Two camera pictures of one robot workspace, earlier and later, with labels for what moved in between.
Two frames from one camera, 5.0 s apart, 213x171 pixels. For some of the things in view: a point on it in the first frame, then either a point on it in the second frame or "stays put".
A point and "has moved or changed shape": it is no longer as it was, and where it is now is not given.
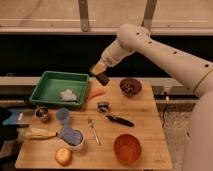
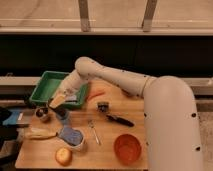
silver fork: x=91 y=123 stays put
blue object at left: x=12 y=119 stays put
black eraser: x=102 y=78 has moved or changed shape
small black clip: x=103 y=106 stays put
